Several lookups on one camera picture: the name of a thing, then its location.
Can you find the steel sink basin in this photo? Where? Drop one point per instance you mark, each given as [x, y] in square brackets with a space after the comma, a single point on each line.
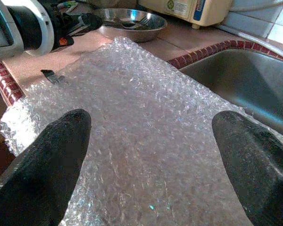
[250, 89]

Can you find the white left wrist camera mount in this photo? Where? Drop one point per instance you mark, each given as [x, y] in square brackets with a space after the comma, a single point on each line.
[48, 30]

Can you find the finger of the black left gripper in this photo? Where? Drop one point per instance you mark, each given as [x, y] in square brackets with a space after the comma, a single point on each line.
[85, 21]

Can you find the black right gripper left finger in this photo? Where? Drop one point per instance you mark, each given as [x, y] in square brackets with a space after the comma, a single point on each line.
[37, 179]

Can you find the round steel bowl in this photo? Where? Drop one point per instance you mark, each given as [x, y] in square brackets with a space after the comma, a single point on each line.
[141, 34]

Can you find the beige water ioniser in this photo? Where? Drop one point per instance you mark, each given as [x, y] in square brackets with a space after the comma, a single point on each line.
[202, 14]

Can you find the metal spoon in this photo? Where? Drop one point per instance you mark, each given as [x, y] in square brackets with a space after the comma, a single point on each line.
[130, 24]

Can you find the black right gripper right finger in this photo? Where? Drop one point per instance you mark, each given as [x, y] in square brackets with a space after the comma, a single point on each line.
[261, 179]

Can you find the metal fork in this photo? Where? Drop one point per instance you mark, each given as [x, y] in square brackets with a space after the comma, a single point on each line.
[145, 20]

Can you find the clear bubble wrap sheet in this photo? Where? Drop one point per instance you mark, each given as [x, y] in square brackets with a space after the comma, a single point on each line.
[136, 117]

